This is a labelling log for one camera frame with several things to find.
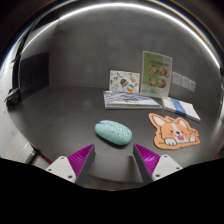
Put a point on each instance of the black wall panel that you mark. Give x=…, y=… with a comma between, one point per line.
x=33, y=75

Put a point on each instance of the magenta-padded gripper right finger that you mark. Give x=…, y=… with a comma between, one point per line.
x=149, y=159

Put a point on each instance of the orange corgi-shaped mouse pad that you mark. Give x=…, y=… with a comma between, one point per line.
x=175, y=131

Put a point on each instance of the grey patterned book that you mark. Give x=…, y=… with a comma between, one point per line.
x=128, y=99

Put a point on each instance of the green printed standing sign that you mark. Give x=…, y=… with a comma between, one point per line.
x=156, y=74

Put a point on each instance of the white book with blue band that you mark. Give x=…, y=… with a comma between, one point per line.
x=181, y=109

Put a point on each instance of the mint green computer mouse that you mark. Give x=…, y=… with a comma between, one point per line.
x=113, y=132

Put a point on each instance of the black device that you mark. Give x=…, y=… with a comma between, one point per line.
x=12, y=97

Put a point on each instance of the white light strip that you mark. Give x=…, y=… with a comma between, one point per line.
x=113, y=4

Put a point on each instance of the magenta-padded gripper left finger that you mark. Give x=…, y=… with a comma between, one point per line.
x=79, y=159

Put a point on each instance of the white sticker sheet card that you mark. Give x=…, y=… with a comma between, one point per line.
x=124, y=81

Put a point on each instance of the white wall socket plates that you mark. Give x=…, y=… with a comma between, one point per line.
x=184, y=82

